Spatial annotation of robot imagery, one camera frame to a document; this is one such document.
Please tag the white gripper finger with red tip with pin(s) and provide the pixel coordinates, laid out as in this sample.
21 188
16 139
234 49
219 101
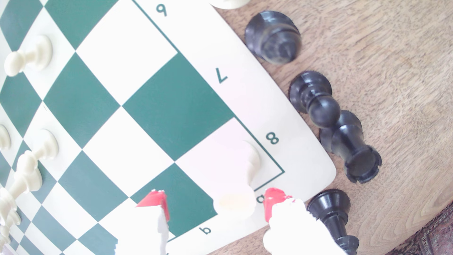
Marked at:
141 230
297 233

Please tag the white chess rook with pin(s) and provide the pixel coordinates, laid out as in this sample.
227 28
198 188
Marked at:
235 203

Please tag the black chess queen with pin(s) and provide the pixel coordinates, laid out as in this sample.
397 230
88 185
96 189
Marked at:
329 207

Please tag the black chess rook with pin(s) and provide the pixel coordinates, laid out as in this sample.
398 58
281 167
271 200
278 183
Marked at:
348 141

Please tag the large white chess piece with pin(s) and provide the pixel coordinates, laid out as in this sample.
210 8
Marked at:
28 180

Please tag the white chess pawn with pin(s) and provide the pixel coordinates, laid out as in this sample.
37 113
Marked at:
47 143
37 53
3 137

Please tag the green and white chess mat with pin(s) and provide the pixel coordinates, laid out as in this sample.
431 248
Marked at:
177 106

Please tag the black chess pawn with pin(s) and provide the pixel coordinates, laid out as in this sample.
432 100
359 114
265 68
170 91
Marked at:
311 90

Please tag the white chess piece round base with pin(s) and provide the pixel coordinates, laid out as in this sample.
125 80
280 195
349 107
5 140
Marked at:
230 3

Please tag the patterned dark rug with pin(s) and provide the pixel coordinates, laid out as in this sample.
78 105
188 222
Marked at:
431 237

